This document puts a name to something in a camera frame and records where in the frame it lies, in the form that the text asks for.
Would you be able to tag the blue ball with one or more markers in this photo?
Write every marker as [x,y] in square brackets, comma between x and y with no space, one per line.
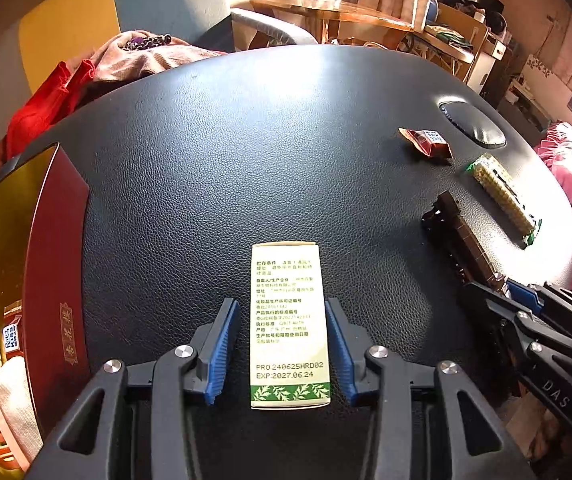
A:
[434,10]

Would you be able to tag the red snack packet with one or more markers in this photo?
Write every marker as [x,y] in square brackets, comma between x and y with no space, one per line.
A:
[13,332]
[428,142]

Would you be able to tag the red gift box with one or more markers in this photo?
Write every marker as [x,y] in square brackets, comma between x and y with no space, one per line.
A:
[55,270]

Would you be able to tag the white floral board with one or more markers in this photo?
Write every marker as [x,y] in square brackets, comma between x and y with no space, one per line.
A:
[548,80]

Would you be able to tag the brown block bar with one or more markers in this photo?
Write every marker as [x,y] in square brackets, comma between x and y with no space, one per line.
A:
[466,245]

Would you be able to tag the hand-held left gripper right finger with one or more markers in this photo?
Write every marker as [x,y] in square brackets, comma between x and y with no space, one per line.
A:
[342,355]

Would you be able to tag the black round cushion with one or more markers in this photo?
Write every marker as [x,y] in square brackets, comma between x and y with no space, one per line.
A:
[473,122]

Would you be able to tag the wooden shelf rack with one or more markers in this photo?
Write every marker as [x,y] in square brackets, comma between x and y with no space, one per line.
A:
[456,35]

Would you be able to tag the white cabinet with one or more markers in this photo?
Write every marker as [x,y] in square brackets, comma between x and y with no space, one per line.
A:
[481,67]

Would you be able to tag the wooden side table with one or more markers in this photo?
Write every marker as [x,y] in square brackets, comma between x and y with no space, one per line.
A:
[356,10]

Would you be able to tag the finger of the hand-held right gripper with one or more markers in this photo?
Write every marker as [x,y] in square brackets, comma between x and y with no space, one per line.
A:
[525,295]
[496,307]

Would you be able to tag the pink cloth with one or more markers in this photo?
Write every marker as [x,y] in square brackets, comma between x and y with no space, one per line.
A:
[135,62]

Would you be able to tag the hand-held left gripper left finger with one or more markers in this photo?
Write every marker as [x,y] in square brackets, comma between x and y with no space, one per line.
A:
[218,355]

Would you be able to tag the red cloth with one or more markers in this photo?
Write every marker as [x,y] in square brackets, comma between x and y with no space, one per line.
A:
[35,115]

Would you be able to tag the white green carton box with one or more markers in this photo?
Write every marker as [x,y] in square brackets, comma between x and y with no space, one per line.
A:
[288,320]

